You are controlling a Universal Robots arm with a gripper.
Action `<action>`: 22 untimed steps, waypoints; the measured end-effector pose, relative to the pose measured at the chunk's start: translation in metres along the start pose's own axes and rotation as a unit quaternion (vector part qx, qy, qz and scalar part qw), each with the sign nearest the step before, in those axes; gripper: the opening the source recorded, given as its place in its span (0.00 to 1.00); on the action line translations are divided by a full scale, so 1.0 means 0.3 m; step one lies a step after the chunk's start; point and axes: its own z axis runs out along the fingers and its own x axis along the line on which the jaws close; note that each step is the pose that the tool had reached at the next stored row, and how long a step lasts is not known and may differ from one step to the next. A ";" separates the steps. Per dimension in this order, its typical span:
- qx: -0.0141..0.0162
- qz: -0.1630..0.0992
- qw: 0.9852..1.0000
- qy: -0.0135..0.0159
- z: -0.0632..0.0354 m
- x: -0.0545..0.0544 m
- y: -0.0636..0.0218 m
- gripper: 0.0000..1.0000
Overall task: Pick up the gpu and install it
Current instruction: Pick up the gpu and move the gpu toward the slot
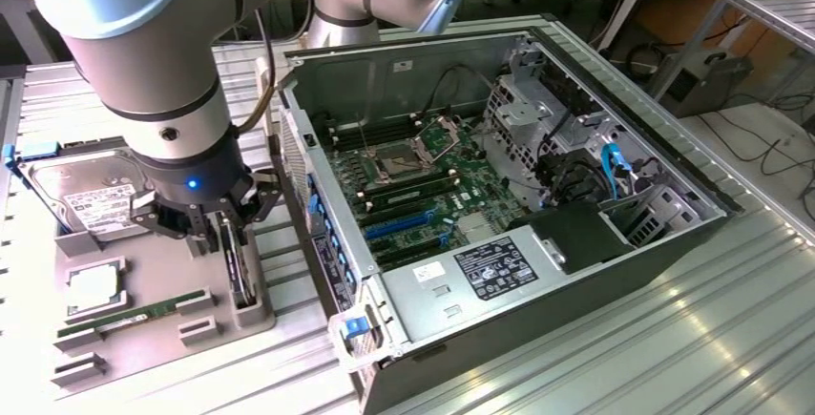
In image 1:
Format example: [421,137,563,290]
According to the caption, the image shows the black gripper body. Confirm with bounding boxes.
[134,140,258,211]

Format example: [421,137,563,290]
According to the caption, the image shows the blue card retention strip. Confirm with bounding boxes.
[305,171,359,295]

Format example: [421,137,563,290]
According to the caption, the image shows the silver hard disk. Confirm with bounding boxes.
[28,148,164,243]

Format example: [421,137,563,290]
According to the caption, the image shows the silver CPU chip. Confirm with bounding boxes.
[67,269,132,316]

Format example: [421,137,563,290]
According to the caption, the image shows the green RAM stick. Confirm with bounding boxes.
[58,294,201,338]

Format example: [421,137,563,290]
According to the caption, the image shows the thin metal locking lever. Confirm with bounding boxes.
[358,114,379,158]

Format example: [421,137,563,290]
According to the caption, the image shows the grey parts rack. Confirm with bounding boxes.
[48,137,279,390]

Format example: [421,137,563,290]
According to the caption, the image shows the blue expansion slot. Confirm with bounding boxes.
[362,208,437,240]

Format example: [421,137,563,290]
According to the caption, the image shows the CPU socket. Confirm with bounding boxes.
[373,143,423,183]

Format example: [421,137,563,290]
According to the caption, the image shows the installed RAM stick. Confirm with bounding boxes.
[362,175,462,209]

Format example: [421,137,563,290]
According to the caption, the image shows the black RAM slots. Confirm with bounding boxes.
[329,116,423,152]

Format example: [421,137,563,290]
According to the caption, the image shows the black expansion slot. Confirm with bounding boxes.
[373,235,451,266]

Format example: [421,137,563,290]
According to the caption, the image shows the blue disk carrier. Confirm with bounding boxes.
[0,140,66,239]

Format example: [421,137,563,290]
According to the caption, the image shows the green motherboard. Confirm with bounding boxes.
[318,112,543,268]

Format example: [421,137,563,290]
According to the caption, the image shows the blue case latch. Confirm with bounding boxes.
[343,317,373,341]

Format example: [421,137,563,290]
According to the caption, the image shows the metal socket cover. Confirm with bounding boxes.
[411,115,465,153]

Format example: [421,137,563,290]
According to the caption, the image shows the silver chipset heat sink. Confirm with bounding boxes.
[455,214,506,245]

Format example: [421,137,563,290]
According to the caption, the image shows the grey power supply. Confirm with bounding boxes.
[379,223,570,345]

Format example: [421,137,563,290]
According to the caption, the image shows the metal disk bay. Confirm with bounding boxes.
[482,35,617,187]

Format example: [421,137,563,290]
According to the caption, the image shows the black plastic shroud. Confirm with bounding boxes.
[527,199,638,277]

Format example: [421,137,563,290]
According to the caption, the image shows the black open PC case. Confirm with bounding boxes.
[273,13,746,415]

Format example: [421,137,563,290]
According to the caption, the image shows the black box device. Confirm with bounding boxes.
[658,49,758,119]

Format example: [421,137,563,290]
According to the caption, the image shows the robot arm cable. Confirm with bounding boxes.
[239,8,283,133]

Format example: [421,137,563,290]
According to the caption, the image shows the black looped wire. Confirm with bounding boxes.
[429,66,497,118]

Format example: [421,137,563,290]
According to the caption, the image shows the blue SATA wire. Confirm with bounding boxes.
[598,142,633,202]

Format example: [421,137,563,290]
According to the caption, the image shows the black floor cable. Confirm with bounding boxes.
[697,93,815,180]

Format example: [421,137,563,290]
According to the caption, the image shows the metal slat frame table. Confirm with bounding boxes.
[653,0,815,104]

